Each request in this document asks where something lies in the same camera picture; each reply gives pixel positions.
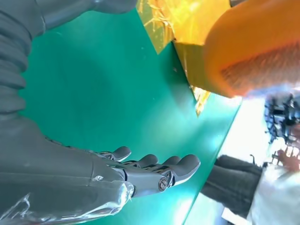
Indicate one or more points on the person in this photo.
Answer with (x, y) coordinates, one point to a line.
(234, 183)

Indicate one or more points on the yellow film wrapped box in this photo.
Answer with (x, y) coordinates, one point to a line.
(187, 21)

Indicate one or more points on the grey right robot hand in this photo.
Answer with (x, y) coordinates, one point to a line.
(58, 174)

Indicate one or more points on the dark background equipment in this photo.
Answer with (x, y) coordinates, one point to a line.
(281, 118)

